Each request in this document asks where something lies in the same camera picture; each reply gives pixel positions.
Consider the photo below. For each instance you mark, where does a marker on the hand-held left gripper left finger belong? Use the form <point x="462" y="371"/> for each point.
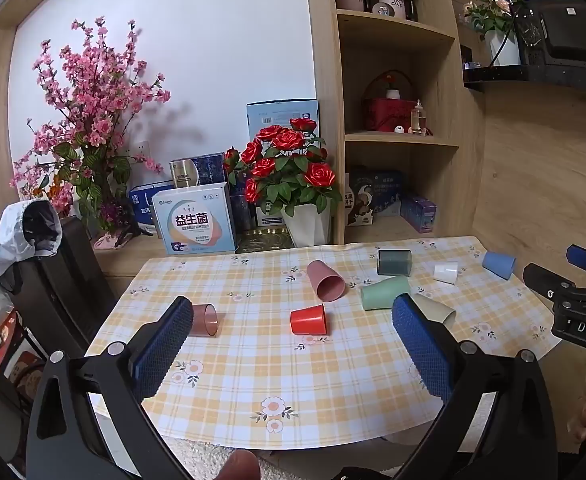
<point x="165" y="345"/>

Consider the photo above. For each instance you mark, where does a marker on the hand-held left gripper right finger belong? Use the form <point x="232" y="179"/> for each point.
<point x="423" y="350"/>

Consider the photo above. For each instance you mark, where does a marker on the beige cup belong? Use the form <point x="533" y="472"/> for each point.
<point x="438" y="311"/>

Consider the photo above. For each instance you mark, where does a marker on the translucent brown cup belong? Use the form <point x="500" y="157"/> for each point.
<point x="205" y="320"/>

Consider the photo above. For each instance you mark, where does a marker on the blue cup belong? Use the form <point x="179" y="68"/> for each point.
<point x="499" y="263"/>

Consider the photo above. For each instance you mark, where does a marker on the light green cup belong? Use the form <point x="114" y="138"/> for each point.
<point x="385" y="292"/>

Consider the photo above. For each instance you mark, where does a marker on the white cup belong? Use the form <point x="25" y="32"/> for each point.
<point x="445" y="272"/>

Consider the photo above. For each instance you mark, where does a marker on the dark grey cup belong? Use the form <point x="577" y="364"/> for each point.
<point x="394" y="262"/>

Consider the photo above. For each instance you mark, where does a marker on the red cup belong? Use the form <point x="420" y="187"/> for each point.
<point x="309" y="321"/>

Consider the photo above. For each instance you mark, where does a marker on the pink cup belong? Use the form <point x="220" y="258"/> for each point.
<point x="325" y="280"/>

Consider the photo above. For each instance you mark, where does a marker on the person's left hand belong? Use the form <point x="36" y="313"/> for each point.
<point x="242" y="466"/>

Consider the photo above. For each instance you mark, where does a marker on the yellow checked floral tablecloth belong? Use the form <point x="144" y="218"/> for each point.
<point x="273" y="365"/>

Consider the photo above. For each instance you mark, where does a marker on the black chair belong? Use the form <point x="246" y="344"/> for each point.
<point x="65" y="290"/>

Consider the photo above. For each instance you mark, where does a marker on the white fluffy rug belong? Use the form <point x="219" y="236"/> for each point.
<point x="208" y="460"/>

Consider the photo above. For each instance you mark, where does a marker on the white box blue pink print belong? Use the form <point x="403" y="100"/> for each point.
<point x="195" y="222"/>

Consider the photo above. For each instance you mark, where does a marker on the purple box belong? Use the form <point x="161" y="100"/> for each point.
<point x="419" y="212"/>

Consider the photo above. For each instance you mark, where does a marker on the blue and white box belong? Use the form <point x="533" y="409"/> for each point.
<point x="145" y="202"/>

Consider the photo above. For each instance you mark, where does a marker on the gold tray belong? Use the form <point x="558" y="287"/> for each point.
<point x="265" y="240"/>

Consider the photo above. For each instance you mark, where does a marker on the brown snack box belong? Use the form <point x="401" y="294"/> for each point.
<point x="359" y="207"/>

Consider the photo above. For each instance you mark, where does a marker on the dark blue printed box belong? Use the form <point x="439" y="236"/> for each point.
<point x="380" y="190"/>

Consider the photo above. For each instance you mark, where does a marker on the dark blue gift box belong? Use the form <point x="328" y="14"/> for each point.
<point x="205" y="170"/>

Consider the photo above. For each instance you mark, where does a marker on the white grey jacket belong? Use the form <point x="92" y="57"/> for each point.
<point x="15" y="237"/>

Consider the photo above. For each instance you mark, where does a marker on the black shelf board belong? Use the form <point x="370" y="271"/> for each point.
<point x="538" y="77"/>

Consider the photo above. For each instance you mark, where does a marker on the wooden shelf unit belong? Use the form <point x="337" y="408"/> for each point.
<point x="438" y="110"/>

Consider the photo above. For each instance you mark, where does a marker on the glass perfume bottle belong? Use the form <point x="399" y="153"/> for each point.
<point x="419" y="119"/>

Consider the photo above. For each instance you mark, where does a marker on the red rose plant white pot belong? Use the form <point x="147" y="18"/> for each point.
<point x="293" y="175"/>

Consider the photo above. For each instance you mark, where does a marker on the black device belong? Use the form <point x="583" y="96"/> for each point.
<point x="568" y="30"/>

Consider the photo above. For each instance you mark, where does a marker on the pink blossom plant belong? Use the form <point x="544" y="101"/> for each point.
<point x="93" y="115"/>

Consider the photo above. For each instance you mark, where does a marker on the tall light blue box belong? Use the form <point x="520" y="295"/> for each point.
<point x="278" y="115"/>

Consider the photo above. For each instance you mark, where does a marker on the peach flower plant white pot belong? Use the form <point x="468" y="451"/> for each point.
<point x="495" y="15"/>

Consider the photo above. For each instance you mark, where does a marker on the white mug with lid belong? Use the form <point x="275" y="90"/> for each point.
<point x="392" y="0"/>

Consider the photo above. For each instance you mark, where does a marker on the white wall socket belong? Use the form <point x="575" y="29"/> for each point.
<point x="142" y="149"/>

